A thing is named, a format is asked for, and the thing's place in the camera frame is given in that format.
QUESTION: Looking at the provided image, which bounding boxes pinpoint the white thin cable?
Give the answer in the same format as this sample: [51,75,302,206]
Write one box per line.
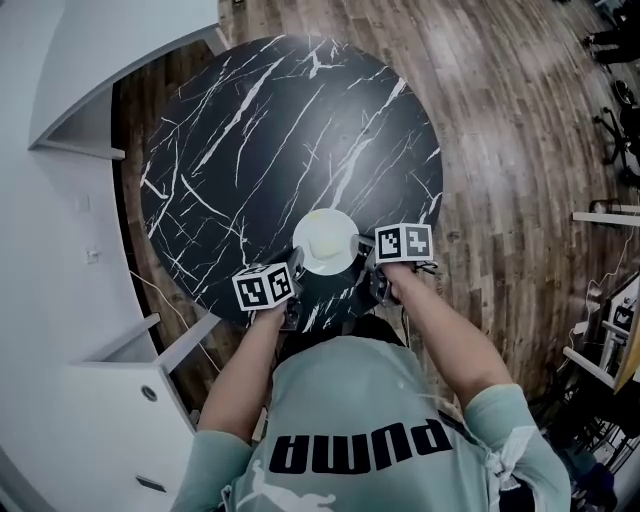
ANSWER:
[584,224,640,321]

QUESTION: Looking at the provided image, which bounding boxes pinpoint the black socket panel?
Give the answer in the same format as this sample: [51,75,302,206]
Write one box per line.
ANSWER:
[135,474,167,495]

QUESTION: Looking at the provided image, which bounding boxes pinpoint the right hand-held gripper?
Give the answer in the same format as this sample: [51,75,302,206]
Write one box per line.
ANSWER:
[349,223,437,307]

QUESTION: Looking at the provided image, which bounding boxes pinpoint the person's green shirt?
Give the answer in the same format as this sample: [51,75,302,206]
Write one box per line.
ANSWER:
[180,333,572,512]

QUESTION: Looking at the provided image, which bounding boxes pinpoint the person's left forearm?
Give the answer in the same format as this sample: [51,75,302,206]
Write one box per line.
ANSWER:
[196,303,290,445]

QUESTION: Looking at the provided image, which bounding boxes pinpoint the white desk with grommet hole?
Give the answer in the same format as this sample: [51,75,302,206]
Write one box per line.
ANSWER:
[0,310,222,512]

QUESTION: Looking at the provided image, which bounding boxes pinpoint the white floor cable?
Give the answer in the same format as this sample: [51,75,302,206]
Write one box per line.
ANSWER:
[128,268,222,374]

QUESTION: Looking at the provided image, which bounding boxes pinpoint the white round plate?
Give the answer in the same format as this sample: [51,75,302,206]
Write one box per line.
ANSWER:
[291,208,359,276]

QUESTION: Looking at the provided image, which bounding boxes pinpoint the black marble round table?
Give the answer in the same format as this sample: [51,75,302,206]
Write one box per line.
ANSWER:
[139,33,446,335]

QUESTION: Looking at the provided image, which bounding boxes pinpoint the person's right forearm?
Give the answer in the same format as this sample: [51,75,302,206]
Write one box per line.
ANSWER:
[388,261,520,417]

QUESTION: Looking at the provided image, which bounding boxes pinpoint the black office chair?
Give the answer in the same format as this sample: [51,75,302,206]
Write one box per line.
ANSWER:
[592,79,640,187]

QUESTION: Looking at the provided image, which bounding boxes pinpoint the person's black trousers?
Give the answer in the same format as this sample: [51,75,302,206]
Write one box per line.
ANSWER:
[344,313,407,347]

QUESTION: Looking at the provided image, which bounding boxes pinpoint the cluttered white desk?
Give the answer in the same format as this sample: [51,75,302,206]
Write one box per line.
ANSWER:
[562,272,640,397]

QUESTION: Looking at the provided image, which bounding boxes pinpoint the black chairs group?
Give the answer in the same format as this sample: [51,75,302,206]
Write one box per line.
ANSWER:
[580,0,640,67]

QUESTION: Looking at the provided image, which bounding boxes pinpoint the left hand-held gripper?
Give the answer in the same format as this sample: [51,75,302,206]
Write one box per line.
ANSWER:
[231,246,307,332]

